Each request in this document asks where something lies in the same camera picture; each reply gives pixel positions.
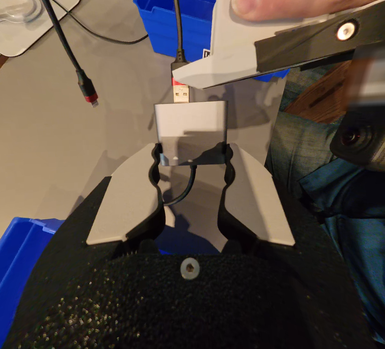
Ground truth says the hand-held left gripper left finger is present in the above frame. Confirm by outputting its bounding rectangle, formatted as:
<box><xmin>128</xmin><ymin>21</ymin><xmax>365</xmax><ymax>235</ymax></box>
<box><xmin>86</xmin><ymin>143</ymin><xmax>166</xmax><ymax>249</ymax></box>

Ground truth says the thin black cable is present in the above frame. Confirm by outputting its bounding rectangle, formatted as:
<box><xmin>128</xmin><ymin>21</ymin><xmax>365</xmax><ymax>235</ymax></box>
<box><xmin>45</xmin><ymin>0</ymin><xmax>149</xmax><ymax>45</ymax></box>

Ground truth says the grey usb hub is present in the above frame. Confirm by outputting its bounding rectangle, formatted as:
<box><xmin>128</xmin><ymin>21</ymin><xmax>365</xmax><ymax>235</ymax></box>
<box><xmin>153</xmin><ymin>100</ymin><xmax>229</xmax><ymax>166</ymax></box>

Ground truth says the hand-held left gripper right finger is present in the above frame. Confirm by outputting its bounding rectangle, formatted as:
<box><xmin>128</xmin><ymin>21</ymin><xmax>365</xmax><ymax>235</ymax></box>
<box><xmin>217</xmin><ymin>143</ymin><xmax>296</xmax><ymax>247</ymax></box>

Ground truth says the white monitor stand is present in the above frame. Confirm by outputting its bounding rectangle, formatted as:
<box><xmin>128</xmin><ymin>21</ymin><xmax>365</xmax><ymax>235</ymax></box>
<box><xmin>0</xmin><ymin>0</ymin><xmax>81</xmax><ymax>57</ymax></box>

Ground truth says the blue plastic bin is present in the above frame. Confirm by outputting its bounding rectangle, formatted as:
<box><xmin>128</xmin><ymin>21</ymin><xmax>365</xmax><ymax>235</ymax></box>
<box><xmin>133</xmin><ymin>0</ymin><xmax>291</xmax><ymax>82</ymax></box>
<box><xmin>0</xmin><ymin>216</ymin><xmax>223</xmax><ymax>343</ymax></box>

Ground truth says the black red usb cable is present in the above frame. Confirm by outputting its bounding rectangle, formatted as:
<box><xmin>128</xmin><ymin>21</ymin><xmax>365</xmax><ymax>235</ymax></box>
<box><xmin>28</xmin><ymin>0</ymin><xmax>193</xmax><ymax>108</ymax></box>

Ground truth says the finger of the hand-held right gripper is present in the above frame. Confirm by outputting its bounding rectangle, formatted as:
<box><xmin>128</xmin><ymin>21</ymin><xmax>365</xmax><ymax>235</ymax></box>
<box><xmin>172</xmin><ymin>0</ymin><xmax>385</xmax><ymax>90</ymax></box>

